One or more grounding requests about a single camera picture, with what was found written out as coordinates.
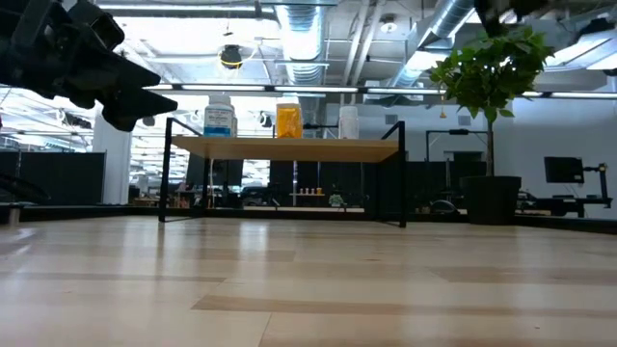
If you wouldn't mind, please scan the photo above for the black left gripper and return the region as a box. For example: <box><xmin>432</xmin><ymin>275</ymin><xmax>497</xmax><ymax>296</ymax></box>
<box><xmin>21</xmin><ymin>0</ymin><xmax>178</xmax><ymax>132</ymax></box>

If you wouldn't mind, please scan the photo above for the large white medicine bottle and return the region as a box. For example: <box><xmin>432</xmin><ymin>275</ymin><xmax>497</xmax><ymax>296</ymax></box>
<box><xmin>202</xmin><ymin>93</ymin><xmax>236</xmax><ymax>138</ymax></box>

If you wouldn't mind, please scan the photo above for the orange pill bottle white cap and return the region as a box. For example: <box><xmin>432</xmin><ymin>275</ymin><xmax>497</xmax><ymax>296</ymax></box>
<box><xmin>275</xmin><ymin>95</ymin><xmax>305</xmax><ymax>140</ymax></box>

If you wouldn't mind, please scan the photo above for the clear bottle with mixed capsules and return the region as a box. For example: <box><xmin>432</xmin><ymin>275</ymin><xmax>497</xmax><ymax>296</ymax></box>
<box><xmin>337</xmin><ymin>105</ymin><xmax>361</xmax><ymax>141</ymax></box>

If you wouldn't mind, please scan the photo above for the small background wooden shelf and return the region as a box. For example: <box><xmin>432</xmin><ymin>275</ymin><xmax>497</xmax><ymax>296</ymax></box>
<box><xmin>288</xmin><ymin>186</ymin><xmax>327</xmax><ymax>209</ymax></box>

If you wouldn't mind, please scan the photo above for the green leafy plant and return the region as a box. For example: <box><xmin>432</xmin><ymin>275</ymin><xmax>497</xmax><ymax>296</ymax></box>
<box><xmin>428</xmin><ymin>26</ymin><xmax>555</xmax><ymax>178</ymax></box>

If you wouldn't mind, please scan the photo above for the white column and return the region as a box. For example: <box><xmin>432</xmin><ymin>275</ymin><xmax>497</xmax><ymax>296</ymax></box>
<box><xmin>92</xmin><ymin>103</ymin><xmax>133</xmax><ymax>206</ymax></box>

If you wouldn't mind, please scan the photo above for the long ceiling light strip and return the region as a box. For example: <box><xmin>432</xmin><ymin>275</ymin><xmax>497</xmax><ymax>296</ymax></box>
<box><xmin>144</xmin><ymin>84</ymin><xmax>617</xmax><ymax>100</ymax></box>

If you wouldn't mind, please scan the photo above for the black computer monitor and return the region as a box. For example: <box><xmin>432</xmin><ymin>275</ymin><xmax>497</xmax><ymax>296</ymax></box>
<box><xmin>544</xmin><ymin>156</ymin><xmax>585</xmax><ymax>185</ymax></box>

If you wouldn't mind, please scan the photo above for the black plant pot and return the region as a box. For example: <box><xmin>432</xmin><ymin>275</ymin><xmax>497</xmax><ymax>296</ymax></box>
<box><xmin>458</xmin><ymin>174</ymin><xmax>523</xmax><ymax>227</ymax></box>

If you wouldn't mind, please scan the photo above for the black background desk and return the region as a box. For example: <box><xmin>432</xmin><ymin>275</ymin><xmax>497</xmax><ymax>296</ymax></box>
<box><xmin>518</xmin><ymin>192</ymin><xmax>614</xmax><ymax>219</ymax></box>

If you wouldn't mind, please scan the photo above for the silver ventilation duct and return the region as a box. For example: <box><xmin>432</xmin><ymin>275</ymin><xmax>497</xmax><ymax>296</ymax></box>
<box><xmin>388</xmin><ymin>0</ymin><xmax>486</xmax><ymax>89</ymax></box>

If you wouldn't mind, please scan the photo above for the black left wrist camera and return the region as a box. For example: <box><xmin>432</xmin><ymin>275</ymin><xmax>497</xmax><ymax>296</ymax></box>
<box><xmin>79</xmin><ymin>1</ymin><xmax>126</xmax><ymax>52</ymax></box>

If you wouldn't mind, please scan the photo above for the black overhead camera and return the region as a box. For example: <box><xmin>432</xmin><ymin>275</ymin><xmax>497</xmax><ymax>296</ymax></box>
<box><xmin>220</xmin><ymin>43</ymin><xmax>244</xmax><ymax>70</ymax></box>

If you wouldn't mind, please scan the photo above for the black partition wall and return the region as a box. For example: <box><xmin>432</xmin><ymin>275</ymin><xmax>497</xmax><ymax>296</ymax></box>
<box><xmin>0</xmin><ymin>151</ymin><xmax>106</xmax><ymax>208</ymax></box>

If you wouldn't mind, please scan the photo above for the black background frame stand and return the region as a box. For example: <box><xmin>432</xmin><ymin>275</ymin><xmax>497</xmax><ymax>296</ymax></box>
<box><xmin>424</xmin><ymin>128</ymin><xmax>489</xmax><ymax>213</ymax></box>

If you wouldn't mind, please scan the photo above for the wooden shelf black metal frame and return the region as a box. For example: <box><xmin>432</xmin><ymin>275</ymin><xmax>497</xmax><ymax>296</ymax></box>
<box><xmin>158</xmin><ymin>117</ymin><xmax>408</xmax><ymax>228</ymax></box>

